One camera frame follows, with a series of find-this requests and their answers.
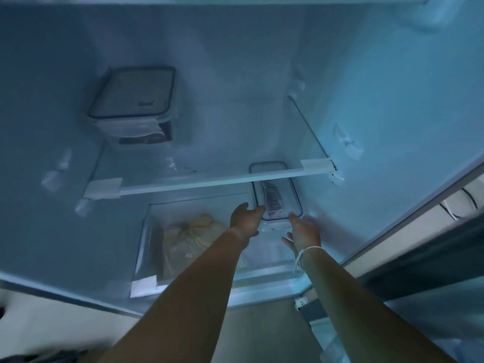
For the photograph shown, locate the clear container with blue-rimmed lid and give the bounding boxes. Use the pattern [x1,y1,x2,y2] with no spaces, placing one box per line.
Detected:
[249,161,304,222]

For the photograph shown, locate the white fridge body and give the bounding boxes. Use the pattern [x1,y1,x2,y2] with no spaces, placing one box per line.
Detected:
[0,0,484,319]

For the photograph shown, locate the person's right hand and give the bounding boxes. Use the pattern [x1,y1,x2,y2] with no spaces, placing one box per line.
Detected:
[282,211,322,258]

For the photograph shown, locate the white string bracelet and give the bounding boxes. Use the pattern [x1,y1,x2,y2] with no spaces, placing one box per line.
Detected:
[294,245,323,273]

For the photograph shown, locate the person's right forearm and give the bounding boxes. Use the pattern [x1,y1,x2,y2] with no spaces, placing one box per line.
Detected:
[299,246,459,363]

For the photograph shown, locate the yellow tied plastic bag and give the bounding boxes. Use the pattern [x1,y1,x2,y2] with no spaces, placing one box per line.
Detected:
[162,213,247,281]

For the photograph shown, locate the glass fridge shelf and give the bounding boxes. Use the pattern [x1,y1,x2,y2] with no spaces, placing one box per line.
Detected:
[83,95,338,201]

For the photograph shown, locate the white fridge door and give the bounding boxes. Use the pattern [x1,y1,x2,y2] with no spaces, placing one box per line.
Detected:
[294,155,484,363]

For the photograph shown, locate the person's left hand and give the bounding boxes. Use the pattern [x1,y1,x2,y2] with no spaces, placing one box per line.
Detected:
[228,202,266,249]

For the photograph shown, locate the clear crisper drawer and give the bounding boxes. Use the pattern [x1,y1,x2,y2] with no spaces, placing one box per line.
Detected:
[130,192,308,299]

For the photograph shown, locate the wrapped meat piece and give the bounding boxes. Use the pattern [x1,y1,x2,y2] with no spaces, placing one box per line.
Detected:
[262,181,285,217]

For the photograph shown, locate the grey-lidded clear food container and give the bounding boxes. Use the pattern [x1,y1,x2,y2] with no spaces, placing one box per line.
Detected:
[87,66,177,146]

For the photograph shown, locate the person's left forearm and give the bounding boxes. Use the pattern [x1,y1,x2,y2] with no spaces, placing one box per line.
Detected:
[81,227,251,363]

